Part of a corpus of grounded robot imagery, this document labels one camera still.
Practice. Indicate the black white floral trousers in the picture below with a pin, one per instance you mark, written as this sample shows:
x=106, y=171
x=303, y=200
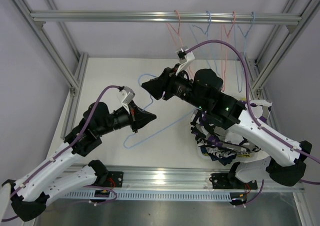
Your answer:
x=207, y=134

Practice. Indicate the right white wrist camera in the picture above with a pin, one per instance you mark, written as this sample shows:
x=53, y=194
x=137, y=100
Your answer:
x=185, y=59

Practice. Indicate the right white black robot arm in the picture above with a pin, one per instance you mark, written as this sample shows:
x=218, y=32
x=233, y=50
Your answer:
x=285, y=162

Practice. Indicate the aluminium hanging rail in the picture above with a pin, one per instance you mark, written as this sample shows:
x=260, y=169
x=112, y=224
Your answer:
x=167, y=17

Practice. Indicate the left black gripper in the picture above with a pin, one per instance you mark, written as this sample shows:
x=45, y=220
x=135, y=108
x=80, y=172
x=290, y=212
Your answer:
x=138, y=119

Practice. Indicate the slotted cable duct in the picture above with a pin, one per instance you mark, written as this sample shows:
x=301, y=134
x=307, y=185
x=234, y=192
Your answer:
x=207, y=195

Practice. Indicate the yellow-green trousers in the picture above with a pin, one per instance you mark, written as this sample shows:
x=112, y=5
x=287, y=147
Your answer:
x=244, y=155

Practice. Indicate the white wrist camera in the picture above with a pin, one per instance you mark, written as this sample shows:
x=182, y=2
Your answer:
x=125, y=96
x=185, y=59

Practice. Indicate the white plastic basket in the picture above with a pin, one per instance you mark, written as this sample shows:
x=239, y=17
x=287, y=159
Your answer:
x=252, y=154

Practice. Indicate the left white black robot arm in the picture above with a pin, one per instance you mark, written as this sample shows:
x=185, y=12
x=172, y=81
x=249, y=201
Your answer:
x=32, y=194

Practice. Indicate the navy blue trousers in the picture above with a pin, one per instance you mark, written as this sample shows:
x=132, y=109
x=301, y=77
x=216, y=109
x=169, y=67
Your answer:
x=224, y=162

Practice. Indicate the white newspaper print trousers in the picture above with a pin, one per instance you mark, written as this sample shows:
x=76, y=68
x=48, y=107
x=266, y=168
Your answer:
x=216, y=153

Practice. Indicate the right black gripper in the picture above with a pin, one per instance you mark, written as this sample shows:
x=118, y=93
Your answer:
x=155, y=87

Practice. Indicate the pink wire hanger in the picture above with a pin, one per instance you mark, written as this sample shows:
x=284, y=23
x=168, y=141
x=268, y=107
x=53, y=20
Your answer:
x=225, y=34
x=187, y=72

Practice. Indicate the light blue wire hanger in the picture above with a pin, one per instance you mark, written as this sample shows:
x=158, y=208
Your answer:
x=245, y=36
x=158, y=132

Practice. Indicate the purple grey patterned trousers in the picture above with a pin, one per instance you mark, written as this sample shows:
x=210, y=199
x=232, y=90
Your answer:
x=261, y=110

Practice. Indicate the aluminium frame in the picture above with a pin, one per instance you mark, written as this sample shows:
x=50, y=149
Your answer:
x=44, y=65

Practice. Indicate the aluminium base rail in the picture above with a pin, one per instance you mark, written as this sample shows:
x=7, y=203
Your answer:
x=175, y=179

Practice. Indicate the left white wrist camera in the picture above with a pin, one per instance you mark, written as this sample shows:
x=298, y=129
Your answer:
x=125, y=96

